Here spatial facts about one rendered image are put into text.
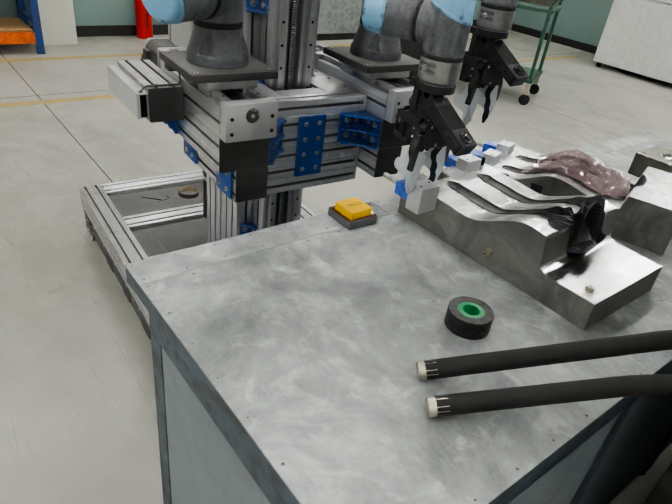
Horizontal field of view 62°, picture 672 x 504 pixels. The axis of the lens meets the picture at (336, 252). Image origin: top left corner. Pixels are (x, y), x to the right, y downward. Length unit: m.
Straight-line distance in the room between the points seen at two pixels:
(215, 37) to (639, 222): 1.08
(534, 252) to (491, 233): 0.10
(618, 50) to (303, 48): 6.74
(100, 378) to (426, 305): 1.28
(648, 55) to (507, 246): 6.93
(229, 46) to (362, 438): 0.97
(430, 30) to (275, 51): 0.69
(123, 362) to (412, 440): 1.42
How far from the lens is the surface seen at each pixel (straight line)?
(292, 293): 1.02
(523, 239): 1.13
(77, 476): 1.80
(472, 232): 1.20
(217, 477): 1.07
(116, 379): 2.02
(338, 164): 1.71
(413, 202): 1.12
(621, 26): 8.16
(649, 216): 1.48
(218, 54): 1.43
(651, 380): 0.94
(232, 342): 0.91
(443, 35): 1.03
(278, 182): 1.62
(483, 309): 1.02
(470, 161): 1.40
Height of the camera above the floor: 1.40
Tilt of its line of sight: 32 degrees down
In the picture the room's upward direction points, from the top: 8 degrees clockwise
